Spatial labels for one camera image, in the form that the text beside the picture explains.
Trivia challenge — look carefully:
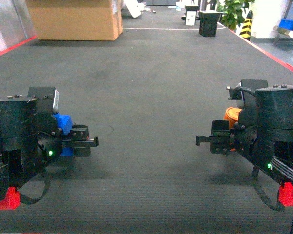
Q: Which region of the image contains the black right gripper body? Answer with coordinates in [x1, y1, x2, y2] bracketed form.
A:
[227, 79, 268, 168]

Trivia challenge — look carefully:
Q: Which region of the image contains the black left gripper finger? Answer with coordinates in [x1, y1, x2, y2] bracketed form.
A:
[62, 136, 99, 157]
[62, 125, 89, 141]

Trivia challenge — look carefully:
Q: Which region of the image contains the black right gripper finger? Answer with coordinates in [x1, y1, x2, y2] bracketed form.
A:
[196, 136, 234, 154]
[211, 120, 231, 137]

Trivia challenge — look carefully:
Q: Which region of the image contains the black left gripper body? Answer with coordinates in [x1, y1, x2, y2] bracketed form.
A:
[28, 86, 62, 165]

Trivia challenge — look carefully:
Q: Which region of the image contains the orange cylindrical cap 4680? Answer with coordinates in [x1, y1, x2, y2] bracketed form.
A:
[223, 107, 242, 129]

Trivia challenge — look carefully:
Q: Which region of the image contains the blue block part with knob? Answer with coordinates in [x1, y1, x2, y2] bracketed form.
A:
[52, 113, 74, 157]

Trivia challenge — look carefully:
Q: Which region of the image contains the yellow black traffic cone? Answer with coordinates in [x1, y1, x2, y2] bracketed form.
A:
[239, 10, 253, 41]

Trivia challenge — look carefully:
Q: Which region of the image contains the black crate on belt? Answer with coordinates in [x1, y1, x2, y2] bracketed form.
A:
[199, 10, 223, 37]

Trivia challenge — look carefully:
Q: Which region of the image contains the green potted plant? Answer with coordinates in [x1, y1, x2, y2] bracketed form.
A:
[216, 0, 255, 30]

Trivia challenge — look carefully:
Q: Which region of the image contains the large cardboard box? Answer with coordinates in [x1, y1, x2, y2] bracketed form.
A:
[25, 0, 123, 41]

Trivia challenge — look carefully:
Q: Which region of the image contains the white sign board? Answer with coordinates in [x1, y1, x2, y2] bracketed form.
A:
[185, 11, 197, 26]

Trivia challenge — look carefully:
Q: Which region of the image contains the blue bin far right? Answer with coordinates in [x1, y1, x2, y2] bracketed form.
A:
[278, 19, 293, 31]

